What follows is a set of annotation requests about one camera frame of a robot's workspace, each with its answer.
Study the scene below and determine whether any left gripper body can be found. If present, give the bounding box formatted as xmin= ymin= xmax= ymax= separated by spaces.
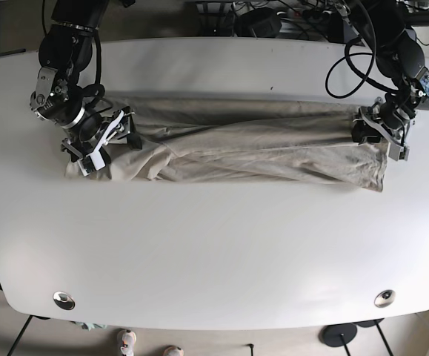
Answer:
xmin=371 ymin=98 xmax=413 ymax=143

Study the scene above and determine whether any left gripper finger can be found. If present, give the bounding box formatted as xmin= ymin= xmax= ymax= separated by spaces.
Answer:
xmin=388 ymin=143 xmax=410 ymax=161
xmin=353 ymin=106 xmax=375 ymax=125

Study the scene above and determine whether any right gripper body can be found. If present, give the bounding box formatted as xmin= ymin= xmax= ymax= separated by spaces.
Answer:
xmin=61 ymin=111 xmax=125 ymax=159

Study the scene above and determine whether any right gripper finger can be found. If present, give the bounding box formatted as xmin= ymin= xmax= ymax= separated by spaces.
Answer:
xmin=112 ymin=106 xmax=135 ymax=125
xmin=77 ymin=151 xmax=106 ymax=177

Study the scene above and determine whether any beige T-shirt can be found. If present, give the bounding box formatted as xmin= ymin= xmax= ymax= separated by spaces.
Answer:
xmin=64 ymin=95 xmax=390 ymax=194

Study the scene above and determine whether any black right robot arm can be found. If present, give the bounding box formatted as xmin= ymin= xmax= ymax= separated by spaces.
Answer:
xmin=30 ymin=1 xmax=142 ymax=177

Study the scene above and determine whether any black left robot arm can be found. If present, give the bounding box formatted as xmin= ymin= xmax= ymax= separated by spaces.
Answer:
xmin=342 ymin=1 xmax=429 ymax=161

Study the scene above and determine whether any right black floor stand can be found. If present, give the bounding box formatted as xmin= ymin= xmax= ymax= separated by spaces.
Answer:
xmin=355 ymin=319 xmax=394 ymax=356

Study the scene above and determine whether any black floor stand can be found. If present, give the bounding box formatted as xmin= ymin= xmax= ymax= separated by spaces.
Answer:
xmin=355 ymin=319 xmax=394 ymax=356
xmin=319 ymin=323 xmax=358 ymax=356

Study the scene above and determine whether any white orange shoe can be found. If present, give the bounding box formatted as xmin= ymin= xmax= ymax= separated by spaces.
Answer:
xmin=162 ymin=346 xmax=184 ymax=356
xmin=117 ymin=329 xmax=137 ymax=356

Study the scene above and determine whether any left black floor stand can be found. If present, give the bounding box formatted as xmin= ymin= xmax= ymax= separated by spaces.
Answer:
xmin=319 ymin=323 xmax=358 ymax=356

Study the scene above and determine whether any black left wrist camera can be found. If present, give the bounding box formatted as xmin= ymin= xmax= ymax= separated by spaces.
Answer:
xmin=351 ymin=121 xmax=382 ymax=145

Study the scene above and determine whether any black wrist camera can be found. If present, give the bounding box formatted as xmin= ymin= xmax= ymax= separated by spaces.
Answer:
xmin=125 ymin=121 xmax=143 ymax=151
xmin=351 ymin=121 xmax=382 ymax=145

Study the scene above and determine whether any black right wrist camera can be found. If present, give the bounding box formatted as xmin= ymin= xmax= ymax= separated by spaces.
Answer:
xmin=125 ymin=121 xmax=143 ymax=151

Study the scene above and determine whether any table cable grommet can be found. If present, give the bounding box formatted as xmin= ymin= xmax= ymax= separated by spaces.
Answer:
xmin=53 ymin=291 xmax=76 ymax=311
xmin=374 ymin=289 xmax=396 ymax=309

